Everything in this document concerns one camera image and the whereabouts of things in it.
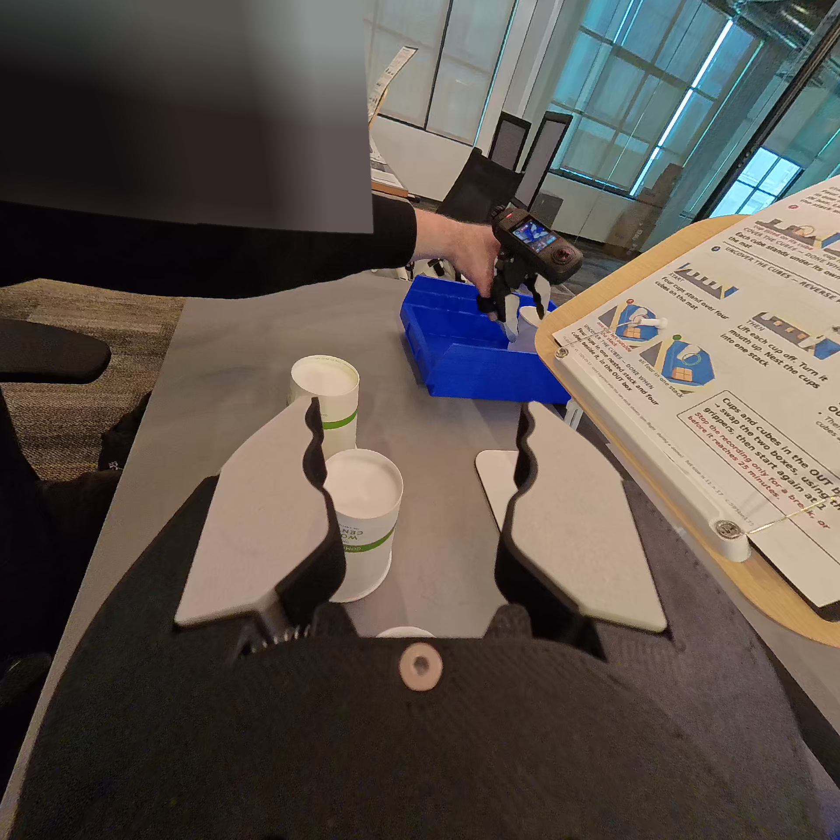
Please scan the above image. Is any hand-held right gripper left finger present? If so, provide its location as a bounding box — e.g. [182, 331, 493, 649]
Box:
[172, 394, 347, 647]

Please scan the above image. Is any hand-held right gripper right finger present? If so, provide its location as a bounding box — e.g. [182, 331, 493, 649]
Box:
[494, 400, 670, 647]

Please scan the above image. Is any shallow blue plastic bin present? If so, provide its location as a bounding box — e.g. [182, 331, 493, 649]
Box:
[400, 274, 571, 403]

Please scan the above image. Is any person's left forearm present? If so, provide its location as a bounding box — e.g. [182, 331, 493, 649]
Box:
[282, 193, 420, 290]

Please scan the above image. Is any grey desk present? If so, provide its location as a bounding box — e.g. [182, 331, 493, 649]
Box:
[0, 270, 840, 840]

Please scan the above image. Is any person's left hand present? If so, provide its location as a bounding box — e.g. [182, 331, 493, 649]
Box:
[413, 211, 505, 303]

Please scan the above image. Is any white document stand wooden board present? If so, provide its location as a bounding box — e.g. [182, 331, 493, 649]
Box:
[474, 213, 840, 647]

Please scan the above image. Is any black fabric chair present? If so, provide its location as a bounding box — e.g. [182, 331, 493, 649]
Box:
[436, 147, 526, 224]

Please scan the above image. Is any black mesh high-back chair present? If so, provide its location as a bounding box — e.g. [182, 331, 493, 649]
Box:
[525, 112, 573, 211]
[489, 112, 531, 173]

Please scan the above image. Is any brown cardboard box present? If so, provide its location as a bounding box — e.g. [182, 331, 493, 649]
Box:
[604, 163, 685, 258]

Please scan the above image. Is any printed instruction sheet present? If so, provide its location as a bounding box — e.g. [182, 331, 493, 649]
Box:
[553, 174, 840, 611]
[367, 46, 419, 132]

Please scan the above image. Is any black chair armrest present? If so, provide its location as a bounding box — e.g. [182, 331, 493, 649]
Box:
[0, 319, 111, 383]

